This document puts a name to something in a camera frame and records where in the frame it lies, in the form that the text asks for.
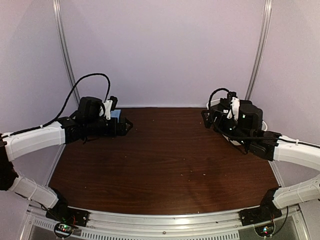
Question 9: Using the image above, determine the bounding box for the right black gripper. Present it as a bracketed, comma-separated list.
[201, 109, 251, 148]

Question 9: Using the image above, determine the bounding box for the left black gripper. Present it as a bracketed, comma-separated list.
[85, 117, 133, 137]

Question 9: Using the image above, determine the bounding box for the white plastic basket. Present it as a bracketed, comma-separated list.
[206, 99, 268, 146]

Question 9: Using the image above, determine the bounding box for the light blue long sleeve shirt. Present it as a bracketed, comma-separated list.
[110, 109, 122, 123]

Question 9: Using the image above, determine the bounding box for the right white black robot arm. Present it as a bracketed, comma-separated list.
[201, 97, 320, 221]

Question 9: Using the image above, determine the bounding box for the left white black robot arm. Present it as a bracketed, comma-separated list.
[0, 96, 134, 222]

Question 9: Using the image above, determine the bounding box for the black folded shirt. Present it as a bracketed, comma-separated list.
[217, 98, 253, 113]

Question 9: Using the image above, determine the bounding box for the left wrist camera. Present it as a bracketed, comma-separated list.
[103, 96, 118, 120]

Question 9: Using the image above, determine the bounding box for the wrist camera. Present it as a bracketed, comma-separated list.
[103, 96, 118, 120]
[227, 91, 240, 121]

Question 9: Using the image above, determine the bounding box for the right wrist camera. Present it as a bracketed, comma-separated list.
[227, 91, 240, 121]

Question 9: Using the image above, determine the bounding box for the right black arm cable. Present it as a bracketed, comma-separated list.
[207, 87, 232, 131]

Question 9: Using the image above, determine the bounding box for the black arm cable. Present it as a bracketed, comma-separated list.
[39, 73, 111, 128]
[207, 87, 232, 131]

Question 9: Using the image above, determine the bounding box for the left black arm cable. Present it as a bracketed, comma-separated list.
[39, 73, 111, 128]

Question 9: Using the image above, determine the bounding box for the right aluminium frame post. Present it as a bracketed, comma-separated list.
[245, 0, 273, 100]

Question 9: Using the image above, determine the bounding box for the aluminium frame post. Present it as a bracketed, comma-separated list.
[245, 0, 273, 100]
[51, 0, 81, 106]

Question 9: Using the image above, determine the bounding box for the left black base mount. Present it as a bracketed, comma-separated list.
[41, 206, 89, 227]

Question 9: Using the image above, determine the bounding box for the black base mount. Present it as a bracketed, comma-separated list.
[239, 205, 282, 226]
[41, 206, 89, 227]

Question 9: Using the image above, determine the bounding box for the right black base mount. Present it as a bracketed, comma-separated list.
[239, 205, 282, 226]

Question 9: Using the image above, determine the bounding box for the left aluminium frame post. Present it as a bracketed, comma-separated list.
[51, 0, 81, 106]

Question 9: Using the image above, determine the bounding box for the front aluminium rail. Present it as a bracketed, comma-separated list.
[24, 196, 311, 240]

